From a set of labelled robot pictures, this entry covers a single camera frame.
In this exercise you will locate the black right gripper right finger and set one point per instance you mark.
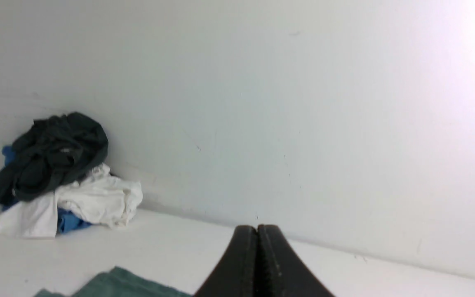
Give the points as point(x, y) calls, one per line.
point(280, 272)

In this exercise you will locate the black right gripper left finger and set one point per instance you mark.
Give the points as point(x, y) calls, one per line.
point(233, 275)

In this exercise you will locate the green long sleeve shirt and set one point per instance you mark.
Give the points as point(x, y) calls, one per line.
point(119, 282)

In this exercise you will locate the white crumpled garment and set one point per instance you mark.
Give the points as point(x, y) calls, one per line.
point(100, 198)

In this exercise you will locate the blue crumpled garment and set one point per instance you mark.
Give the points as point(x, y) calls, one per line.
point(67, 220)

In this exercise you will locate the dark crumpled garment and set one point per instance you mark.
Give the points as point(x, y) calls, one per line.
point(54, 152)

